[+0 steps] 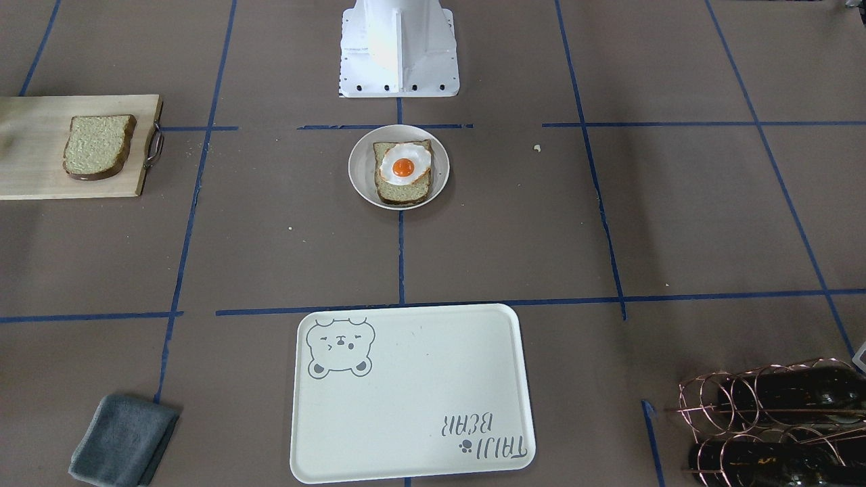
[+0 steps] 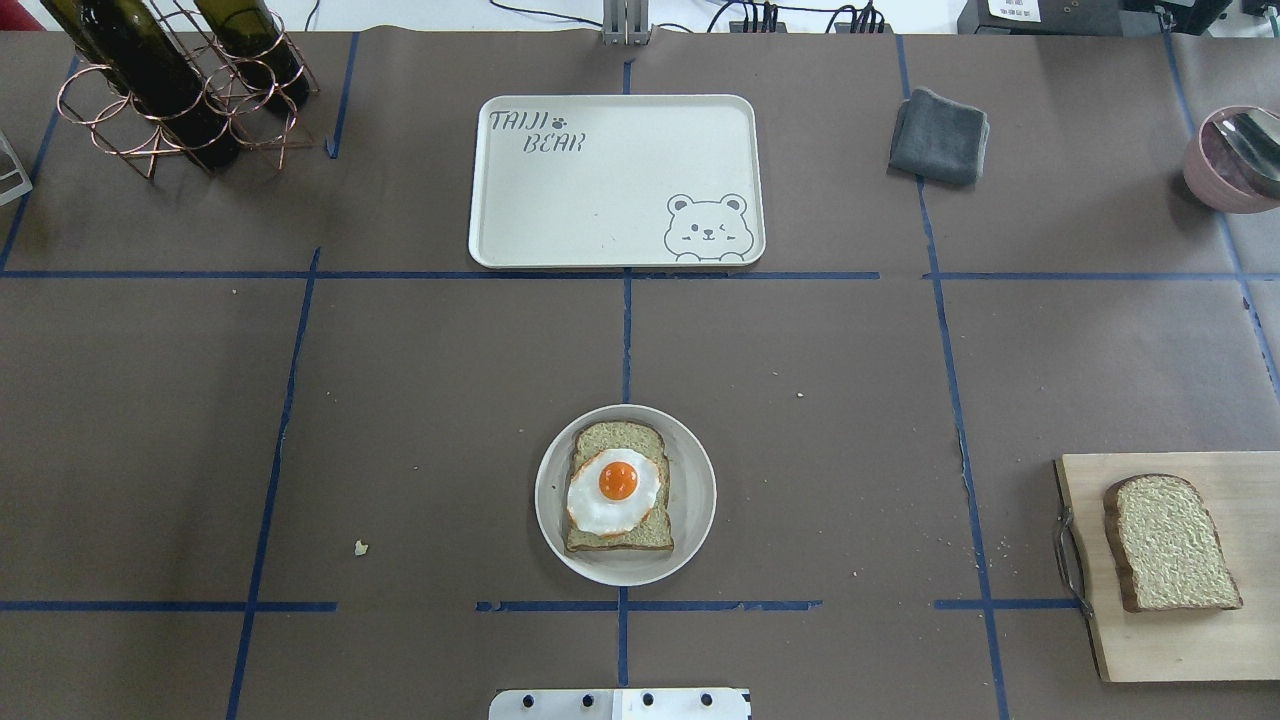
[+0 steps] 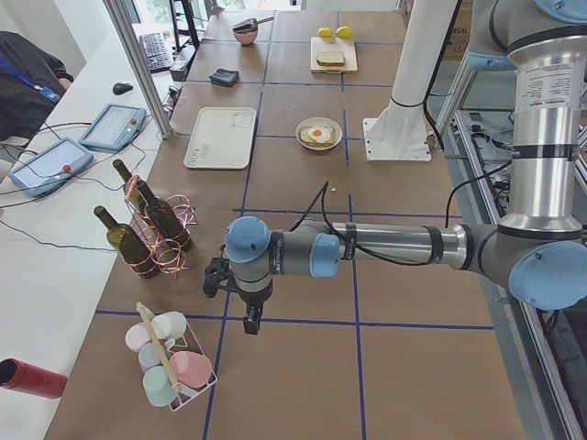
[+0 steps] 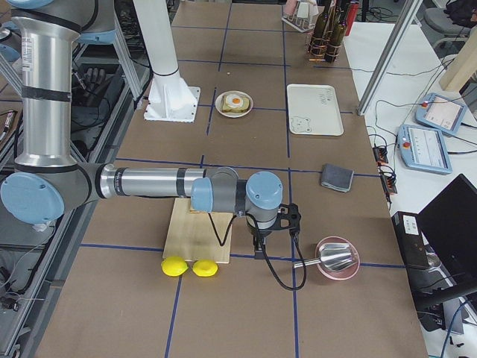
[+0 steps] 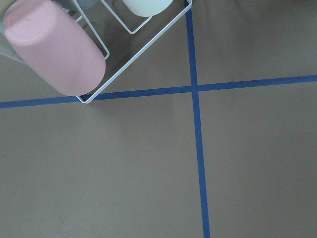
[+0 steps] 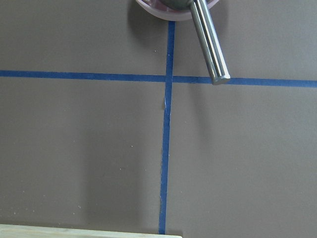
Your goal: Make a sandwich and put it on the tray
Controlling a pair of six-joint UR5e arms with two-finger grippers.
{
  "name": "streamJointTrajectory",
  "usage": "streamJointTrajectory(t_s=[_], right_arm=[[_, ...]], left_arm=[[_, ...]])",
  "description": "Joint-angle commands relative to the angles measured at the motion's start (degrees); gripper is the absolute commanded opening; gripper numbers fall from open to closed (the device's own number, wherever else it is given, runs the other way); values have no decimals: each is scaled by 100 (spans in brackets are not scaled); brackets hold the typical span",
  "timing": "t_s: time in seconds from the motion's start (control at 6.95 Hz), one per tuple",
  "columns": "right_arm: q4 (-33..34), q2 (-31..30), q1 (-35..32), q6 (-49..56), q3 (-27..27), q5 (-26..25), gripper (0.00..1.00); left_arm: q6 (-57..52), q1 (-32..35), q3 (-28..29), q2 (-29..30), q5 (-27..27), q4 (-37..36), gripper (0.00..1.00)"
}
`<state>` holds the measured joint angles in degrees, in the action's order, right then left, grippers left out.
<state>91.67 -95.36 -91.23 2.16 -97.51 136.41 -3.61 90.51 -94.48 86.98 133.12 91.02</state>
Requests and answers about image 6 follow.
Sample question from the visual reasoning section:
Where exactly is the pink bowl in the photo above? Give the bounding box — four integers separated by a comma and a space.
135, 0, 220, 23

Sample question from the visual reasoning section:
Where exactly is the wooden cutting board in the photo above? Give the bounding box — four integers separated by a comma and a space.
0, 224, 181, 238

